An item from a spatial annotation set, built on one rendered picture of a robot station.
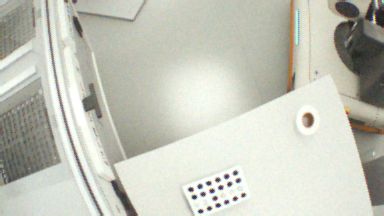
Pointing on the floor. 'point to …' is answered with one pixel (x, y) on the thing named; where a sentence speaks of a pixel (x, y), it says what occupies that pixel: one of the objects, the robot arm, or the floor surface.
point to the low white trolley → (261, 162)
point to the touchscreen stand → (125, 10)
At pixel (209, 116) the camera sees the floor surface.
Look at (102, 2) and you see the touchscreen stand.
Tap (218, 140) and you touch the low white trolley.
